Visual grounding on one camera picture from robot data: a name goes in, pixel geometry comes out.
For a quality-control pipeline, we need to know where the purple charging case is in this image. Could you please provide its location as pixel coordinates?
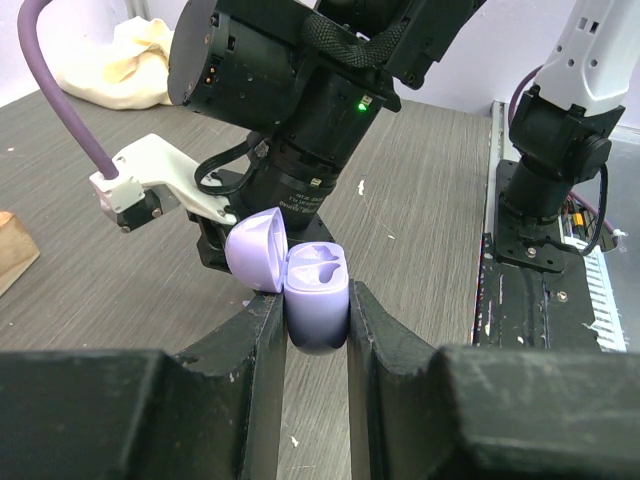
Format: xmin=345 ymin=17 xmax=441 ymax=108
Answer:
xmin=224 ymin=206 xmax=350 ymax=357

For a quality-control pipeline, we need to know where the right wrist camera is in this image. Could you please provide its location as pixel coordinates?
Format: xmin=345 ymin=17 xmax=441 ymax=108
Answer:
xmin=89 ymin=134 xmax=237 ymax=233

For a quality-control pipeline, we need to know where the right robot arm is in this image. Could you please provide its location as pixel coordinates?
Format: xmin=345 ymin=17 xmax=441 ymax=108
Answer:
xmin=168 ymin=1 xmax=639 ymax=271

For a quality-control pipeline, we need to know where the cream crumpled cloth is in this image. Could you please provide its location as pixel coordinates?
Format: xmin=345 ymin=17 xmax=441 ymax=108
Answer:
xmin=53 ymin=16 xmax=174 ymax=110

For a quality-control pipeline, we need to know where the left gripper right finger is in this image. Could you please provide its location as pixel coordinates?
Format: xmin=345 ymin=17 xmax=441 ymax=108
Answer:
xmin=347 ymin=281 xmax=639 ymax=479

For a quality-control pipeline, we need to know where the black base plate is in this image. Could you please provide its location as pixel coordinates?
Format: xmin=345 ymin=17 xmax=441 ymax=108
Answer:
xmin=472 ymin=160 xmax=601 ymax=353

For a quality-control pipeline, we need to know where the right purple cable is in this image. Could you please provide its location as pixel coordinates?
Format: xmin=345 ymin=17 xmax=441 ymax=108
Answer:
xmin=16 ymin=0 xmax=121 ymax=179

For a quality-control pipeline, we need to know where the slotted cable duct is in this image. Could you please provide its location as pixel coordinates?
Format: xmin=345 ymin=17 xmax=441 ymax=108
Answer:
xmin=583 ymin=227 xmax=631 ymax=353

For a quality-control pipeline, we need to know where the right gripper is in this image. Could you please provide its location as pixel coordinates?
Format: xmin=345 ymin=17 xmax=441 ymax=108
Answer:
xmin=187 ymin=204 xmax=330 ymax=273

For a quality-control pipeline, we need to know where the wooden clothes rack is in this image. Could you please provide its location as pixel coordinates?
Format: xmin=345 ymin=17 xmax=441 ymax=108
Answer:
xmin=0 ymin=211 xmax=40 ymax=295

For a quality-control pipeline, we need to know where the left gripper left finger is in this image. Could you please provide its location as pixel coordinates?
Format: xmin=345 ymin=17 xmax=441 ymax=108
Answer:
xmin=1 ymin=294 xmax=287 ymax=479

